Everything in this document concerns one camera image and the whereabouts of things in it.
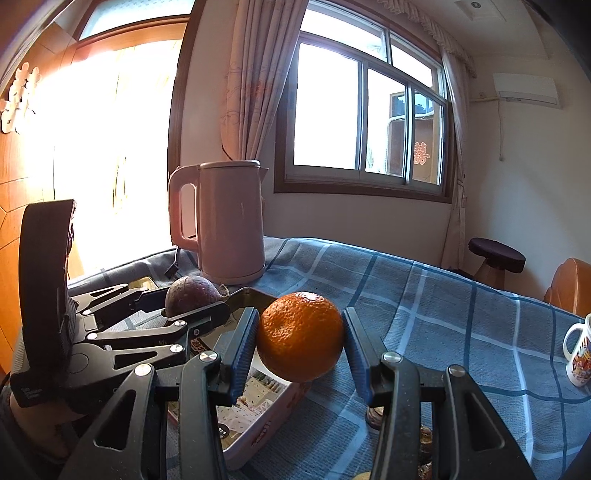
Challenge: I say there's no brown box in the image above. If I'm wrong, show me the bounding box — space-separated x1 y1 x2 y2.
134 276 312 472

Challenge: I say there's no pink electric kettle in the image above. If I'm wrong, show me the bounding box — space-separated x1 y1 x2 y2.
167 160 270 284

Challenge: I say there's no brown framed sliding window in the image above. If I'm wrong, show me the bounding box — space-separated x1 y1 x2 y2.
274 18 455 204

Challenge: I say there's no wooden wardrobe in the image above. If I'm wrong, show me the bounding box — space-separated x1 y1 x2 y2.
0 0 204 370

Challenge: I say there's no purple passion fruit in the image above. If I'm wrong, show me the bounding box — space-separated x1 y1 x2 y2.
165 274 221 319

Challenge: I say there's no wooden chair back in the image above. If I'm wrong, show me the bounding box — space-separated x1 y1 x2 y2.
544 258 591 319

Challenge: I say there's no orange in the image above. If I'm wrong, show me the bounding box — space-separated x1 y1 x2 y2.
256 292 345 383

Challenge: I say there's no air conditioner power cord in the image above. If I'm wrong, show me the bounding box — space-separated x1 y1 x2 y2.
496 99 507 162

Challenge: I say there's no pink patterned curtain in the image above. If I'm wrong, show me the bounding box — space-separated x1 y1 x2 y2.
219 0 310 167

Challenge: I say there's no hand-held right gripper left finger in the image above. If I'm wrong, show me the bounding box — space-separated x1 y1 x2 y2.
65 307 262 480

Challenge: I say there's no dark round stool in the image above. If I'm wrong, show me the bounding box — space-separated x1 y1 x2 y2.
468 237 526 289

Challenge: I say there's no ceiling light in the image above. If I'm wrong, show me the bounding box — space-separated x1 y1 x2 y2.
455 0 497 19

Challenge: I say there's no white printed mug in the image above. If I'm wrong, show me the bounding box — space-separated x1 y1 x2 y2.
562 313 591 387

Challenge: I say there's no frilled curtain valance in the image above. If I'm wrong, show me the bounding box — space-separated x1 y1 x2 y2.
383 0 477 78

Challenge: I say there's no person's left hand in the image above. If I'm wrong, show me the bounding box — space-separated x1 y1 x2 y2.
13 399 95 463

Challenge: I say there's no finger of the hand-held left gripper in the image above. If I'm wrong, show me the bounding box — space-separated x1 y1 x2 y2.
69 282 169 325
87 302 230 369

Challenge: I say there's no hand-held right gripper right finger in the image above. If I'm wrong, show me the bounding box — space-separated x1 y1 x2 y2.
342 307 539 480

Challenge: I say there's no white air conditioner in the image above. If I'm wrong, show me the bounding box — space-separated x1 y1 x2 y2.
492 73 563 109

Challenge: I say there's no white paper wardrobe decoration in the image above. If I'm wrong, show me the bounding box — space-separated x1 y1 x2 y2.
0 65 43 136

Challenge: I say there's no pink plain curtain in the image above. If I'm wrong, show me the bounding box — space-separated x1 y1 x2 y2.
438 46 476 273

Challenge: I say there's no blue plaid tablecloth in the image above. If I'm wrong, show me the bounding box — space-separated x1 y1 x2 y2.
65 236 591 480

